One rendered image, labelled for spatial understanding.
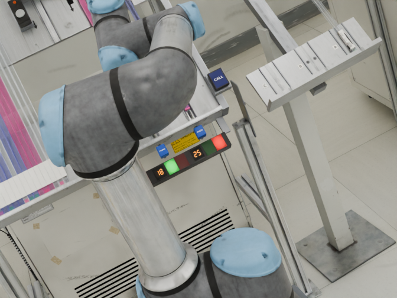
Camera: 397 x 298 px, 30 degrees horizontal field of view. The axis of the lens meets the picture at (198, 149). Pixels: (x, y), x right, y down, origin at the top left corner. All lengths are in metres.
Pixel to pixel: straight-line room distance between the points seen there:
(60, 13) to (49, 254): 0.75
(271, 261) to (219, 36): 2.80
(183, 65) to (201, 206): 1.32
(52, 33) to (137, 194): 0.95
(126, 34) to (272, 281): 0.56
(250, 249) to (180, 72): 0.38
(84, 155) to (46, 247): 1.24
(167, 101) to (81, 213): 1.26
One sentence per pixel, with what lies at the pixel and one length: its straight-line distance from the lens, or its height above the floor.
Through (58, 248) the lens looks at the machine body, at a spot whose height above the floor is 0.39.
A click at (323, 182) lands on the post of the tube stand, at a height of 0.28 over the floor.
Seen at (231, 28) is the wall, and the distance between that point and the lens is 4.06.
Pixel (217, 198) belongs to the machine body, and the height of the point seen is 0.28.
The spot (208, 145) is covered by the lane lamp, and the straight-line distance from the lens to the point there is 1.94.
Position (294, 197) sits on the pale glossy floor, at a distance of 2.79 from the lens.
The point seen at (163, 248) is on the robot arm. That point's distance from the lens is 1.28.
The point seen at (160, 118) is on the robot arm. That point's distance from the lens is 1.10.
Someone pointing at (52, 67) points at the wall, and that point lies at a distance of 3.87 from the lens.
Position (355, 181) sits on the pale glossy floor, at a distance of 2.77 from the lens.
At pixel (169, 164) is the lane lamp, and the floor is 0.66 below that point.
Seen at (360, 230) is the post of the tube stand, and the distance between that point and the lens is 2.53.
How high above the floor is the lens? 1.58
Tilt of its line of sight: 28 degrees down
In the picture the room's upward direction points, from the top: 23 degrees counter-clockwise
